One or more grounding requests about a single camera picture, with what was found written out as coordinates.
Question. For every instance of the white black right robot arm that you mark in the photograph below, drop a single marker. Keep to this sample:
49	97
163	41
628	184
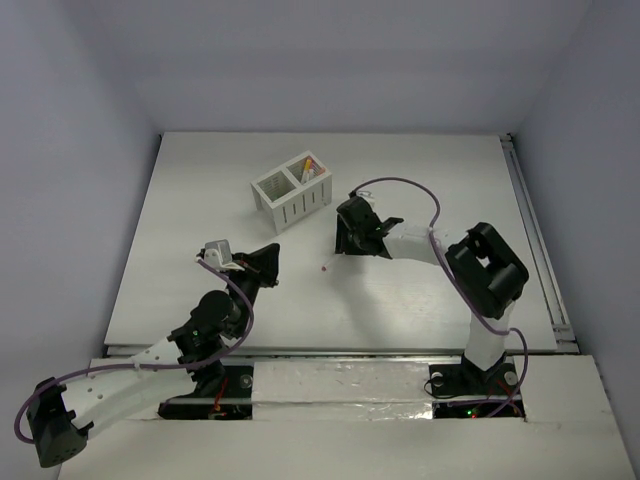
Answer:
483	269

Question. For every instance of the aluminium side rail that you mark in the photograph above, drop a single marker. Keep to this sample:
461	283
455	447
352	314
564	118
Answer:
566	341

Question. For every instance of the white slotted stationery organizer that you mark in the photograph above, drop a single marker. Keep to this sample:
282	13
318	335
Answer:
282	196

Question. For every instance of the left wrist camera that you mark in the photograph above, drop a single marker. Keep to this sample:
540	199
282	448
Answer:
216	255

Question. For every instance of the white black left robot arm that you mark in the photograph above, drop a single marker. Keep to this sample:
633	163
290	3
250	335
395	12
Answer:
64	413

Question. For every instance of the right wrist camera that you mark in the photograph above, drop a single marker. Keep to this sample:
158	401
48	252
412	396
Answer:
365	195

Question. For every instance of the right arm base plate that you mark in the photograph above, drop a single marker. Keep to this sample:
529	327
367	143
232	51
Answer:
449	381

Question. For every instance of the white foam front board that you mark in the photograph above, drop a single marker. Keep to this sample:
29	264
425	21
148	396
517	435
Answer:
568	431

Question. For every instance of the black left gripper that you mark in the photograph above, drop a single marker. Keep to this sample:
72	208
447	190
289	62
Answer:
255	267

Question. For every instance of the yellow capped white marker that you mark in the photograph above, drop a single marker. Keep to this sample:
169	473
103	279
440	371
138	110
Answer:
308	163

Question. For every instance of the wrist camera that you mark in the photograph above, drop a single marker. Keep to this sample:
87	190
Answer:
365	195
216	255

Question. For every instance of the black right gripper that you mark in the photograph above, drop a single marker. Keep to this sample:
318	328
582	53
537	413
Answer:
343	243

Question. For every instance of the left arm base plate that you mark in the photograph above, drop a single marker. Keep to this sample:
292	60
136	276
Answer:
232	401

